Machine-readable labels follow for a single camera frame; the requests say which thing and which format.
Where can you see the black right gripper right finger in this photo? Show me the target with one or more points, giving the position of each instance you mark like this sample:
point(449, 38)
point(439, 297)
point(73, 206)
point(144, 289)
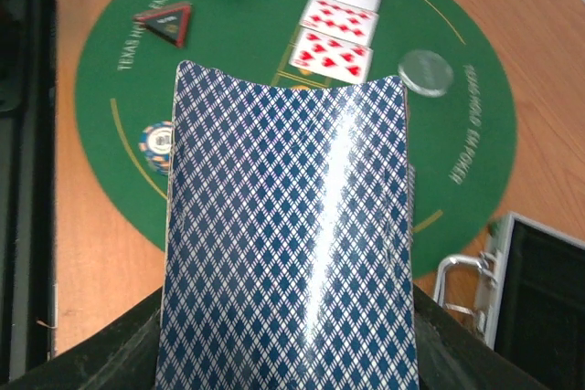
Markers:
point(449, 357)

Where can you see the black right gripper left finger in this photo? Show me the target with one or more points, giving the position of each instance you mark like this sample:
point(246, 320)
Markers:
point(122, 355)

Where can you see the blue card deck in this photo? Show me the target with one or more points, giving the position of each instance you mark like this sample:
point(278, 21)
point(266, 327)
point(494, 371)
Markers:
point(288, 237)

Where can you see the clear acrylic dealer button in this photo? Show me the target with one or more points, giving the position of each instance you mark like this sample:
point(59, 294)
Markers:
point(426, 73)

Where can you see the face-up red hearts card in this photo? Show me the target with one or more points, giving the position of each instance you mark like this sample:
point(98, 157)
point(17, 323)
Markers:
point(331, 57)

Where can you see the black triangular button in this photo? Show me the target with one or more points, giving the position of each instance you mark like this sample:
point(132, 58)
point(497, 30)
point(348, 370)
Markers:
point(170, 22)

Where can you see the face-up red diamonds card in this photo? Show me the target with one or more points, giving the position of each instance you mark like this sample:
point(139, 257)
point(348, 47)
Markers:
point(339, 20)

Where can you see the aluminium poker case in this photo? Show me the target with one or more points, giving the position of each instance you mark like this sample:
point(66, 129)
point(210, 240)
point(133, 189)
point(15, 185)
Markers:
point(529, 301)

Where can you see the round green poker mat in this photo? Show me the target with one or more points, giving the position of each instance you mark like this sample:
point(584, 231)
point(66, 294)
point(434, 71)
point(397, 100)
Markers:
point(462, 145)

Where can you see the black aluminium frame rail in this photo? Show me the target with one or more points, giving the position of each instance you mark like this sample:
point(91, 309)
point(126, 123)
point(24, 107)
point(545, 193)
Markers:
point(28, 73)

